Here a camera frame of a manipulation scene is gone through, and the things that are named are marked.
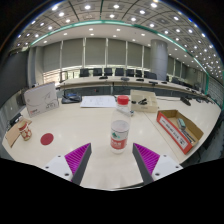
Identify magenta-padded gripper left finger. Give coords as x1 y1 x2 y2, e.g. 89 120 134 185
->
40 142 92 186

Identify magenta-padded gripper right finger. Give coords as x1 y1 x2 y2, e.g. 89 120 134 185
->
131 143 184 186

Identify black desk microphones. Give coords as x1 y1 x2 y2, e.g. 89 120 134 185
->
98 75 193 107

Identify clear red-capped water bottle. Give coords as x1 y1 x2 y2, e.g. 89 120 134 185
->
109 95 131 155

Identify open red-sided cardboard box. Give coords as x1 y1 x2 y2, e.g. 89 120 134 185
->
156 109 205 155

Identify dark blue-black folder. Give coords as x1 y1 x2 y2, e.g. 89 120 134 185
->
61 92 83 105

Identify round ceiling lights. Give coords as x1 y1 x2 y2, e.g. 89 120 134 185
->
14 0 223 73

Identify white cardboard paper box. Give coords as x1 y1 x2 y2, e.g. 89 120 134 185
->
23 81 60 118

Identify small grey-green case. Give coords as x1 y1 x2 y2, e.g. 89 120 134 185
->
176 117 187 131

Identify long curved conference desk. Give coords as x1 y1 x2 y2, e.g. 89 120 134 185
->
54 75 214 104

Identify white paper sheets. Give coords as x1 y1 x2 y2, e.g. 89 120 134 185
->
79 95 118 109

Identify black office chairs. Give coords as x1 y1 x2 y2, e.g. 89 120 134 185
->
78 67 188 86

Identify flat round red coaster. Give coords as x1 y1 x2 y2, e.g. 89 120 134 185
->
40 132 55 146

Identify beige desk organizer box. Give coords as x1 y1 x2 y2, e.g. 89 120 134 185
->
129 89 159 113

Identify black stapler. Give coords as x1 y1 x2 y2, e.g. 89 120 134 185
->
137 97 149 106

